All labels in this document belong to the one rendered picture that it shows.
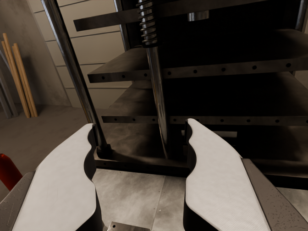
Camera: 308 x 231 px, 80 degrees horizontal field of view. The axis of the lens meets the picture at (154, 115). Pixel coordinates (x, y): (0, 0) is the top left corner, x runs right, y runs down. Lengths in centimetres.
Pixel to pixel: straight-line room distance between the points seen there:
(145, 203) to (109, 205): 16
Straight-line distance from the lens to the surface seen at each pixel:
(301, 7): 151
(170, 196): 90
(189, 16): 109
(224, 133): 98
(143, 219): 86
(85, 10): 332
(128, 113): 106
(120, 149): 123
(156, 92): 86
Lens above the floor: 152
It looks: 29 degrees down
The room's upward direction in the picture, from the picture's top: 10 degrees counter-clockwise
